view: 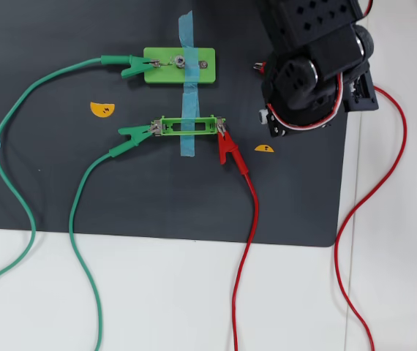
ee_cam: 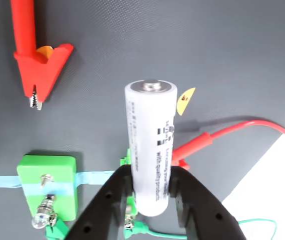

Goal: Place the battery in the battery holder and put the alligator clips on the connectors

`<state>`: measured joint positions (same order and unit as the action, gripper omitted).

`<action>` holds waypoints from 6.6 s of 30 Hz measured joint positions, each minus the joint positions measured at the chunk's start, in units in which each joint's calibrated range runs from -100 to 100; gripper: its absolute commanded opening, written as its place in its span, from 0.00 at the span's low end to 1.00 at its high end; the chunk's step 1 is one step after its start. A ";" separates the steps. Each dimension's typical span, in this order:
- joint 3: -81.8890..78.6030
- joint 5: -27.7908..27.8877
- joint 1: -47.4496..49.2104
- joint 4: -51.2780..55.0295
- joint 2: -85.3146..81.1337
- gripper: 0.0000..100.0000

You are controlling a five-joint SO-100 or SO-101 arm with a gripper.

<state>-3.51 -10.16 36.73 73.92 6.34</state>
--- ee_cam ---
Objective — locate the red alligator clip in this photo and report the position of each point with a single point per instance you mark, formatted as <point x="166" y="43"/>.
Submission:
<point x="192" y="146"/>
<point x="40" y="75"/>

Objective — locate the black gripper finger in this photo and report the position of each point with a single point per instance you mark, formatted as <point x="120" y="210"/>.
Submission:
<point x="105" y="212"/>
<point x="202" y="215"/>

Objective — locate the small clear light bulb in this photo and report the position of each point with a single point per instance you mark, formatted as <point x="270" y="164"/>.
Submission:
<point x="41" y="220"/>

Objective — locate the green battery holder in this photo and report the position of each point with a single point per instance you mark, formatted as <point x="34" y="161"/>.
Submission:
<point x="130" y="203"/>

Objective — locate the dark grey work mat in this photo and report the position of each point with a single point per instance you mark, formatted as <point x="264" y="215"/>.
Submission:
<point x="157" y="37"/>

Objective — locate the green alligator clip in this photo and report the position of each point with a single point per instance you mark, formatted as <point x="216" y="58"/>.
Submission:
<point x="56" y="232"/>
<point x="138" y="228"/>

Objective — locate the green bulb holder block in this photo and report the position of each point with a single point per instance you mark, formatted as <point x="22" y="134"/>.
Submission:
<point x="47" y="165"/>

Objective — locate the silver screw terminal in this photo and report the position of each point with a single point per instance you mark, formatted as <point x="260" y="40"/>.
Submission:
<point x="45" y="180"/>

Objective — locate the white AA battery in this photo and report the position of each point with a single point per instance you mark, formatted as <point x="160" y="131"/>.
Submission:
<point x="147" y="150"/>

